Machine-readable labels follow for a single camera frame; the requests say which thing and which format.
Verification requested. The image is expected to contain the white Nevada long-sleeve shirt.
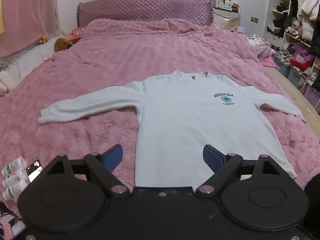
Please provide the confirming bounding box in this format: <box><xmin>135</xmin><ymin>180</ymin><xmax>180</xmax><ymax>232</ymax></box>
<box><xmin>39</xmin><ymin>71</ymin><xmax>302</xmax><ymax>188</ymax></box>

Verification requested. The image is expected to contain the black smartphone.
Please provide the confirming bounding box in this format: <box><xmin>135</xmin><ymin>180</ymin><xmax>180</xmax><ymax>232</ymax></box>
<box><xmin>26</xmin><ymin>160</ymin><xmax>43</xmax><ymax>182</ymax></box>

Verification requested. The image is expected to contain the white bottle upper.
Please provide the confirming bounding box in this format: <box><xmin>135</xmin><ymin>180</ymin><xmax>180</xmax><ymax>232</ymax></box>
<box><xmin>1</xmin><ymin>157</ymin><xmax>26</xmax><ymax>178</ymax></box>

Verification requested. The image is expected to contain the white bottle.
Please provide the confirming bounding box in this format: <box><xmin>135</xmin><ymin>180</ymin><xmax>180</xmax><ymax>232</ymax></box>
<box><xmin>3</xmin><ymin>180</ymin><xmax>28</xmax><ymax>202</ymax></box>
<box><xmin>1</xmin><ymin>157</ymin><xmax>26</xmax><ymax>178</ymax></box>
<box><xmin>2</xmin><ymin>169</ymin><xmax>28</xmax><ymax>188</ymax></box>

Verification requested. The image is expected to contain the white bottle middle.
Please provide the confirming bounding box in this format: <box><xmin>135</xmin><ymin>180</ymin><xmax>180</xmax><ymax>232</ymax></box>
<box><xmin>2</xmin><ymin>169</ymin><xmax>28</xmax><ymax>188</ymax></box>

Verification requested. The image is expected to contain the white bottle lower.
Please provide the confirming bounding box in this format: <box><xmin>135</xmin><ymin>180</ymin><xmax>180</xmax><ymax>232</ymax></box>
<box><xmin>3</xmin><ymin>180</ymin><xmax>28</xmax><ymax>202</ymax></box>

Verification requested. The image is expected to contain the pink fluffy bed blanket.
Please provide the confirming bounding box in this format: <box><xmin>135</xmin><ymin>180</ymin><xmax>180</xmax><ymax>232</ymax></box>
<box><xmin>0</xmin><ymin>17</ymin><xmax>320</xmax><ymax>213</ymax></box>

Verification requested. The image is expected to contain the grey plush toy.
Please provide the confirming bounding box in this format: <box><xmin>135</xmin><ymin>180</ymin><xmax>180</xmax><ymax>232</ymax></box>
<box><xmin>254</xmin><ymin>42</ymin><xmax>273</xmax><ymax>61</ymax></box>

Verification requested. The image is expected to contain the brown plush toy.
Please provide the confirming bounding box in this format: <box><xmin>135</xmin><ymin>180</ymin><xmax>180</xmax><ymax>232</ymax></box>
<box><xmin>54</xmin><ymin>38</ymin><xmax>73</xmax><ymax>52</ymax></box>

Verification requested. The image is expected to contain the cluttered bedside table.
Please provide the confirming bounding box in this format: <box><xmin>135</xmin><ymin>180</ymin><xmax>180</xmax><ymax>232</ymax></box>
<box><xmin>211</xmin><ymin>0</ymin><xmax>241</xmax><ymax>31</ymax></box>

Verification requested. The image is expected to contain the purple quilted headboard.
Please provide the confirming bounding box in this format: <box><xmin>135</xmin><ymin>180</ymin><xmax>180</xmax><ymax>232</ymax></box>
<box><xmin>77</xmin><ymin>0</ymin><xmax>213</xmax><ymax>27</ymax></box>

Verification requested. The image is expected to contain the cream open wardrobe shelf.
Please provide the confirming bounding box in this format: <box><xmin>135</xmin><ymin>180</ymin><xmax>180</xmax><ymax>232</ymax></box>
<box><xmin>265</xmin><ymin>0</ymin><xmax>320</xmax><ymax>111</ymax></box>

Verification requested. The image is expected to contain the pink curtain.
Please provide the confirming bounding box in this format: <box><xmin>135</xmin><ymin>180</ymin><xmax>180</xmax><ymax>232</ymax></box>
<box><xmin>1</xmin><ymin>0</ymin><xmax>59</xmax><ymax>57</ymax></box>

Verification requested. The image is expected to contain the white hanging jacket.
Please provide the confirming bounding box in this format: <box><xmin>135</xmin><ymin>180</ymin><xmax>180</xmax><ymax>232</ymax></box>
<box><xmin>297</xmin><ymin>0</ymin><xmax>319</xmax><ymax>21</ymax></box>

